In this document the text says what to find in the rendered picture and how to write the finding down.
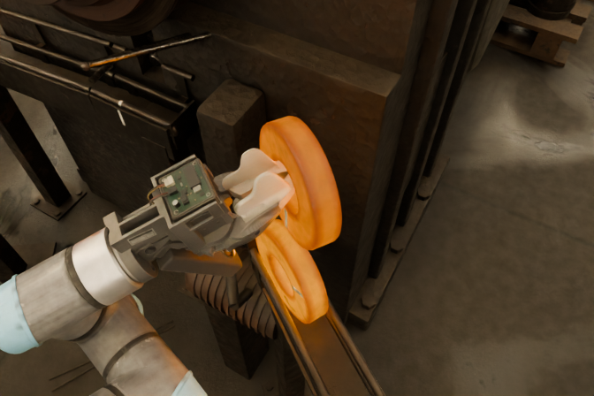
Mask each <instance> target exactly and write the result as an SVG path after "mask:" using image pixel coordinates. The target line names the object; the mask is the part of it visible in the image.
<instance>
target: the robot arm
mask: <svg viewBox="0 0 594 396"><path fill-rule="evenodd" d="M183 164H185V165H183ZM182 165H183V166H182ZM180 166H181V167H180ZM177 168H178V169H177ZM175 169H177V170H175ZM173 170H175V171H173ZM169 172H171V173H169ZM167 173H169V174H167ZM165 174H167V175H165ZM151 181H152V184H153V186H154V188H153V189H151V190H150V191H149V192H148V194H147V197H148V200H149V204H147V205H145V206H143V207H141V208H139V209H137V210H136V211H134V212H132V213H131V214H129V215H127V216H125V217H121V216H120V215H119V214H118V213H116V212H115V211H114V212H112V213H111V214H109V215H108V216H106V217H103V222H104V224H105V225H106V227H104V228H103V229H102V230H100V231H98V232H96V233H94V234H92V235H90V236H88V237H87V238H85V239H84V240H81V241H80V242H78V243H75V244H74V245H72V246H70V247H68V248H66V249H64V250H63V251H61V252H59V253H57V254H55V255H53V256H52V257H50V258H48V259H46V260H45V261H43V262H41V263H38V264H37V265H35V266H34V267H32V268H30V269H28V270H26V271H24V272H22V273H20V274H19V275H18V274H16V275H14V276H12V277H11V279H10V280H9V281H7V282H5V283H4V284H2V285H0V349H1V350H3V351H5V352H6V353H9V354H21V353H24V352H26V351H27V350H29V349H31V348H33V347H39V346H40V345H41V344H42V342H44V341H46V340H48V339H61V340H66V341H71V342H76V343H77V344H78V345H79V346H80V347H81V348H82V350H83V351H84V353H85V354H86V355H87V357H88V358H89V360H90V361H91V362H92V363H93V364H94V365H95V367H96V368H97V370H98V371H99V373H100V374H101V375H102V377H103V379H104V381H105V382H106V383H107V385H106V386H104V387H103V388H101V389H99V390H98V391H96V392H94V393H92V394H91V395H89V396H208V395H207V393H206V392H205V391H204V390H203V389H202V388H201V386H200V385H199V384H198V382H197V381H196V380H195V378H194V377H193V372H192V371H191V370H188V369H187V368H186V366H185V365H184V364H183V363H182V362H181V360H180V359H179V358H178V357H177V356H176V355H175V353H173V352H172V350H171V349H170V348H169V347H168V346H167V345H166V343H165V342H164V341H163V340H162V338H161V337H160V336H159V334H158V333H157V332H156V330H155V329H154V328H153V327H152V325H151V324H150V323H149V322H148V320H147V319H146V318H145V317H144V313H143V307H142V305H141V302H140V300H139V299H138V298H137V297H136V296H135V295H133V294H132V293H133V292H134V291H136V290H138V289H140V288H142V286H143V284H144V283H146V282H148V281H149V280H151V279H152V278H155V277H156V276H157V274H158V267H157V263H158V266H159V269H160V270H166V271H176V272H185V273H195V274H204V275H214V276H224V277H232V276H233V275H234V274H235V273H236V272H237V271H238V270H239V269H241V267H242V263H241V260H240V258H239V256H238V254H237V252H236V250H235V248H236V247H238V246H241V245H244V244H247V243H249V242H250V241H252V240H254V239H255V238H257V237H258V236H259V235H261V234H262V233H263V232H264V231H265V230H266V229H267V227H268V226H269V225H270V224H271V223H272V222H273V220H274V219H275V218H276V217H277V216H278V215H279V214H280V212H281V210H282V209H283V208H284V206H285V205H286V204H287V203H288V201H289V200H290V199H291V197H292V196H293V194H294V193H295V189H294V186H293V182H292V180H291V178H290V176H289V174H288V172H287V170H286V168H285V166H284V165H283V164H282V163H281V162H279V161H273V160H272V159H270V158H269V157H268V156H267V155H265V154H264V153H263V152H262V151H261V150H260V149H258V148H252V149H250V150H248V151H246V152H244V153H243V154H242V156H241V160H240V168H239V169H238V170H237V171H231V172H226V173H223V174H220V175H218V176H216V177H215V178H214V177H213V175H212V172H211V171H210V170H209V168H208V166H207V165H206V164H205V163H204V164H203V163H202V162H201V160H200V159H199V158H197V157H196V156H195V154H193V155H191V156H189V157H188V158H186V159H184V160H182V161H180V162H178V163H177V164H174V165H173V166H171V167H169V168H168V169H166V170H164V171H161V172H160V173H158V174H157V175H155V176H153V177H151ZM151 193H152V195H153V198H152V199H151V200H150V199H149V195H150V194H151ZM232 196H233V197H235V198H237V199H240V200H241V201H239V202H238V203H237V204H236V205H235V207H234V211H235V213H236V214H234V213H232V212H231V210H230V208H229V207H230V205H231V204H232V198H231V197H232ZM153 200H154V201H153ZM156 262H157V263H156Z"/></svg>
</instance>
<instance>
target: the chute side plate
mask: <svg viewBox="0 0 594 396"><path fill-rule="evenodd" d="M0 85H1V86H4V87H6V88H9V89H11V90H14V91H16V92H19V93H21V94H23V95H27V96H29V97H32V98H34V99H36V100H38V101H41V102H43V103H46V104H48V105H51V106H53V107H56V108H58V109H60V110H64V111H66V112H69V113H71V114H73V115H75V116H78V117H80V118H84V119H85V120H88V121H90V122H93V123H95V124H98V125H99V126H103V127H105V128H107V129H109V130H111V131H113V132H115V133H118V134H120V135H122V136H124V137H126V138H127V139H129V140H131V141H135V142H137V143H139V144H141V145H142V146H144V143H143V140H142V138H141V137H144V138H146V139H148V140H150V141H153V142H154V143H157V144H159V145H161V146H163V147H165V148H166V151H167V154H168V157H169V158H170V159H171V160H173V161H176V160H177V158H176V155H175V152H174V149H173V146H172V143H171V137H170V135H169V131H168V129H166V128H164V127H162V126H159V125H157V124H154V123H152V122H150V121H148V120H146V119H145V118H142V117H139V116H137V115H135V114H133V113H132V112H130V111H127V110H124V109H122V108H120V107H118V106H116V105H114V104H112V103H108V102H106V101H104V100H102V99H100V98H98V97H96V96H94V95H90V94H89V93H87V92H84V91H81V90H78V89H76V88H72V87H70V86H67V85H65V84H63V83H60V82H57V81H55V80H51V79H49V78H46V77H43V76H41V75H39V74H36V73H34V72H30V71H28V70H25V69H22V68H20V67H17V66H15V65H11V64H8V63H6V62H4V61H1V60H0ZM118 110H120V113H121V116H122V118H123V120H124V122H125V126H124V125H123V124H122V121H121V118H120V116H119V114H118ZM144 147H145V146H144Z"/></svg>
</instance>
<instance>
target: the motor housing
mask: <svg viewBox="0 0 594 396"><path fill-rule="evenodd" d="M235 250H236V252H237V254H238V256H239V258H240V260H241V263H242V267H241V269H239V270H238V271H237V272H236V276H237V283H238V290H239V293H241V292H242V291H243V290H244V289H245V288H249V289H250V290H251V291H252V293H253V295H252V296H251V297H250V298H249V299H248V300H247V301H246V302H245V303H244V304H243V305H242V306H241V307H240V308H239V309H238V310H233V309H232V308H229V306H228V298H227V291H226V283H225V277H224V276H214V275H204V274H195V273H185V281H186V287H187V290H188V291H189V292H191V294H192V295H193V296H194V297H195V298H198V299H199V300H201V301H203V303H204V306H205V308H206V311H207V314H208V317H209V321H210V323H211V326H212V329H213V332H214V334H215V337H216V340H217V343H218V346H219V349H220V352H221V355H222V357H223V359H224V362H225V366H226V367H228V368H229V369H231V370H233V371H235V372H236V373H238V374H240V375H241V376H243V377H244V378H246V379H247V380H250V379H251V378H252V376H253V375H254V374H255V371H256V370H257V368H258V366H259V365H260V363H261V361H262V360H263V357H264V356H265V355H266V353H267V352H268V350H269V341H268V338H271V339H274V340H275V339H277V329H276V322H275V320H274V317H273V315H272V313H271V308H270V305H269V303H268V301H267V299H266V297H265V295H264V293H263V292H262V290H261V288H260V286H259V285H258V282H257V280H256V276H255V274H254V272H253V270H252V266H251V262H250V257H249V252H248V249H247V248H245V247H243V246H238V247H236V248H235Z"/></svg>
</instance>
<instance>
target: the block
mask: <svg viewBox="0 0 594 396"><path fill-rule="evenodd" d="M196 115H197V119H198V124H199V127H200V132H201V136H202V143H203V147H204V151H205V156H206V159H207V164H208V167H209V170H210V171H211V172H212V175H213V177H214V178H215V177H216V176H218V175H220V174H223V173H226V172H231V171H237V170H238V169H239V168H240V160H241V156H242V154H243V153H244V152H246V151H248V150H250V149H260V132H261V129H262V127H263V125H265V124H266V113H265V100H264V94H263V92H262V91H261V90H259V89H257V88H253V87H250V86H249V85H246V84H244V83H241V82H239V81H237V80H233V79H228V80H225V81H224V82H223V83H222V84H221V85H220V86H219V87H218V88H217V89H216V90H215V91H214V92H213V93H212V94H211V95H210V96H209V97H208V98H207V99H206V100H205V101H204V102H203V103H202V104H201V105H200V106H199V108H198V110H197V112H196Z"/></svg>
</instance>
